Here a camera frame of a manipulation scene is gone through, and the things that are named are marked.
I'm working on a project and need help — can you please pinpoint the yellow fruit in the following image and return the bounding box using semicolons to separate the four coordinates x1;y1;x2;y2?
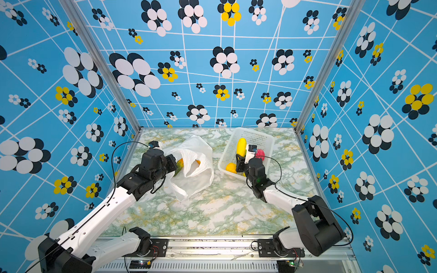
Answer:
225;163;237;174

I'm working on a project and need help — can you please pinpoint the pink round fruit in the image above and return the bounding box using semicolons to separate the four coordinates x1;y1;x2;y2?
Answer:
256;149;265;161

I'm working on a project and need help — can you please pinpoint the yellow banana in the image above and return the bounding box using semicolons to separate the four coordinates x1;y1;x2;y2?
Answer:
236;138;247;158

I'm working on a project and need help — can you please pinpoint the orange yellow mango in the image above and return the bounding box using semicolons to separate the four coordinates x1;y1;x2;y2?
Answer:
177;157;202;170

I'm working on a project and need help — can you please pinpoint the white plastic bag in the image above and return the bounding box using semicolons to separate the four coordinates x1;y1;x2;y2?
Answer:
164;135;214;201

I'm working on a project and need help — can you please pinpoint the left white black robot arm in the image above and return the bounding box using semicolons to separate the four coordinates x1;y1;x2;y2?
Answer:
37;148;177;273

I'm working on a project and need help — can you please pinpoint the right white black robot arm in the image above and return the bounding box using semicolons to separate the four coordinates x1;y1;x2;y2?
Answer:
236;154;346;257

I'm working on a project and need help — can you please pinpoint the green cucumber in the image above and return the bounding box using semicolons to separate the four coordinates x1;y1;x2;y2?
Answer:
174;163;184;176

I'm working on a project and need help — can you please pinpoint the white plastic basket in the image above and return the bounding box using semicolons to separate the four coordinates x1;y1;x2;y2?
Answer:
218;127;275;180

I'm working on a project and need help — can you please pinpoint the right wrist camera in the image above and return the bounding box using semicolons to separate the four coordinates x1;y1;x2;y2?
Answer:
245;144;257;164

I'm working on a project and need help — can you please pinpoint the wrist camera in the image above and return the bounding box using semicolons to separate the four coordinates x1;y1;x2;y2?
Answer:
148;141;161;149
245;144;257;164

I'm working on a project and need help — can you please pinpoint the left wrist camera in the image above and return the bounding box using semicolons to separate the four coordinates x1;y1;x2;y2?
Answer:
148;141;161;149

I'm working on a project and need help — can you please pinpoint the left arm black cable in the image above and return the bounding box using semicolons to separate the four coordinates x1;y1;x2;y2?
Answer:
23;140;151;273

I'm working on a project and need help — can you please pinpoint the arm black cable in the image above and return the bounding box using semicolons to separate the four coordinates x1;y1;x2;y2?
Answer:
23;140;151;273
262;155;355;247

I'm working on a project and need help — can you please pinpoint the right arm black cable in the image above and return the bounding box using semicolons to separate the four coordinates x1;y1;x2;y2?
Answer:
262;155;355;247

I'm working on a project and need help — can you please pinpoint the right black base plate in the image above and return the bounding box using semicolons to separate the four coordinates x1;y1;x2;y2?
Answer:
257;239;306;259

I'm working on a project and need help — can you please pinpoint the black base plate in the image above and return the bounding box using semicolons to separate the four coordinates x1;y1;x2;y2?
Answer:
125;238;169;258
257;239;306;259

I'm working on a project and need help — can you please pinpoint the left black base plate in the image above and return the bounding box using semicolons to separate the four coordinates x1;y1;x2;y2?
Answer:
125;238;169;258

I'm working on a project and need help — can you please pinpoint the aluminium front rail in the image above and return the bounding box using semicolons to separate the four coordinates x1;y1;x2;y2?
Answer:
92;235;361;273

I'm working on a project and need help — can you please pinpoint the left aluminium corner post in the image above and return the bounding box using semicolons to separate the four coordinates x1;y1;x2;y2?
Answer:
58;0;142;134

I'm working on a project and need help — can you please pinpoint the aluminium corner post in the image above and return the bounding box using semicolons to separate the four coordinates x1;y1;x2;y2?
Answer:
58;0;142;134
295;0;366;135

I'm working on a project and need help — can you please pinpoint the right aluminium corner post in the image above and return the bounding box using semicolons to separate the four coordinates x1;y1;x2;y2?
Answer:
295;0;366;135

